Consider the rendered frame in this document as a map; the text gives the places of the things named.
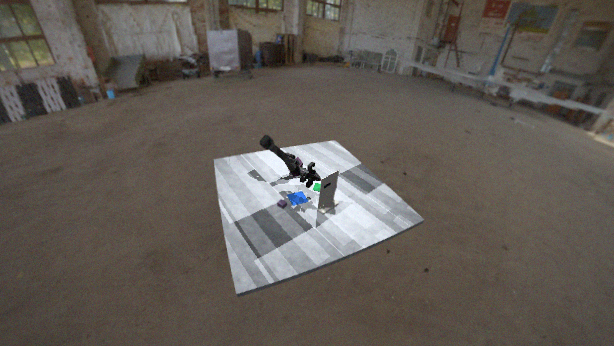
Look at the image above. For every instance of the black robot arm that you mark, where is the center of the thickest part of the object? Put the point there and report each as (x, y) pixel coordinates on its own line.
(289, 159)

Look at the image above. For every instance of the blue translucent square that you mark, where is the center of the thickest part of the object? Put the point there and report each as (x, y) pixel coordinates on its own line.
(297, 198)

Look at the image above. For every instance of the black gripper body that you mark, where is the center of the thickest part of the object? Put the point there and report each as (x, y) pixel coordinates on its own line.
(308, 172)

